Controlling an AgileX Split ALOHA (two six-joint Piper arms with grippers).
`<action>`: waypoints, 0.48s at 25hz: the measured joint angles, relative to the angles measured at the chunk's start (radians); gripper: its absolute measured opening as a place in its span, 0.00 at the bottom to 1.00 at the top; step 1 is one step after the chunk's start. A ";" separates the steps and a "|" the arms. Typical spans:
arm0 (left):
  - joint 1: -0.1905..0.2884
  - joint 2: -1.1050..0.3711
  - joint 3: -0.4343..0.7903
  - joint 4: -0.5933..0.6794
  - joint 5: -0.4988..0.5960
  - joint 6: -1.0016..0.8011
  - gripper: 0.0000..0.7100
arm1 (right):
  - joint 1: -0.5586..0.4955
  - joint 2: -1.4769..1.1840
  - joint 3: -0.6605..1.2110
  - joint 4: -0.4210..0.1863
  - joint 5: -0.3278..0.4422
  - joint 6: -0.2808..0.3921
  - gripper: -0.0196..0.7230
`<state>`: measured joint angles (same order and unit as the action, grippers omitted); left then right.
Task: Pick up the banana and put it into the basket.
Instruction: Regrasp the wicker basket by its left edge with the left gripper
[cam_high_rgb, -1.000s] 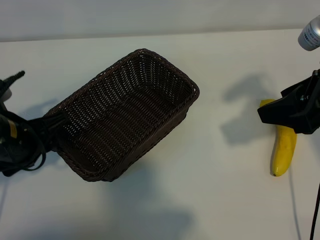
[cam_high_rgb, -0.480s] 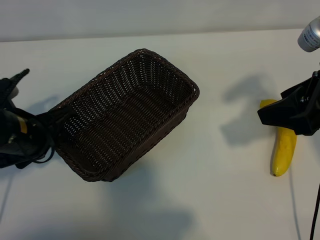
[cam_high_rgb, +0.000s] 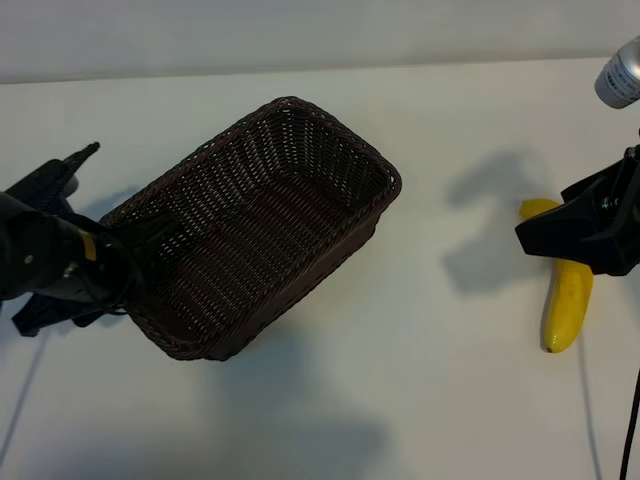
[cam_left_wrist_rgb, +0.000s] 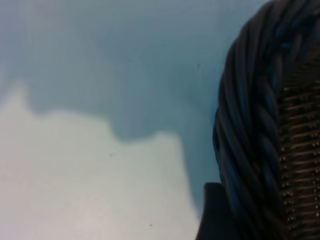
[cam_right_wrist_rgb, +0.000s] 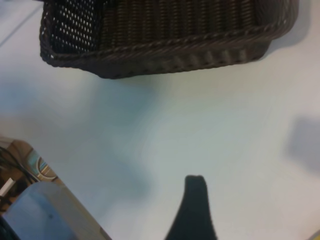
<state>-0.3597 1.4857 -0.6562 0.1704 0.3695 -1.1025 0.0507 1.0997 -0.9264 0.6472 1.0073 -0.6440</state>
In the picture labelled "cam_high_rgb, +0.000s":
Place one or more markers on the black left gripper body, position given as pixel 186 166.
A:
pixel 50 316

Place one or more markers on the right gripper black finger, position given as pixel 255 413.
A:
pixel 597 186
pixel 570 235

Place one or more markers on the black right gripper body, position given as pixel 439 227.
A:
pixel 631 197

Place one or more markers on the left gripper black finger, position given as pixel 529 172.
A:
pixel 155 232

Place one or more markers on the yellow banana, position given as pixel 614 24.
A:
pixel 567 305

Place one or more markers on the dark brown wicker basket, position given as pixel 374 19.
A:
pixel 260 215

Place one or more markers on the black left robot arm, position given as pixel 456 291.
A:
pixel 40 250

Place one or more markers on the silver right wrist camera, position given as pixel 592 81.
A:
pixel 620 75

